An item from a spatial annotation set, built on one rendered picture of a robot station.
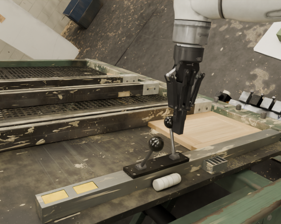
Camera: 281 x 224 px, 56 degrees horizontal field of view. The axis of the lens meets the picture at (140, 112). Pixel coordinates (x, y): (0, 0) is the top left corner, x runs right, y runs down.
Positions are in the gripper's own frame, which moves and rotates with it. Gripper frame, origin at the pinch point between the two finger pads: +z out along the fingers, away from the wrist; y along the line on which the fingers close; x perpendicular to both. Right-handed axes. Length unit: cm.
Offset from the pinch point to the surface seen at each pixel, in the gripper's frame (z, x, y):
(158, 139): 0.6, -6.1, -12.2
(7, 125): 9, 38, -37
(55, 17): -27, 557, 151
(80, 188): 12.3, 0.0, -28.6
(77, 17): -29, 448, 157
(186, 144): 15.0, 10.5, 16.3
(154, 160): 11.3, 1.2, -6.2
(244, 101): 9, 28, 75
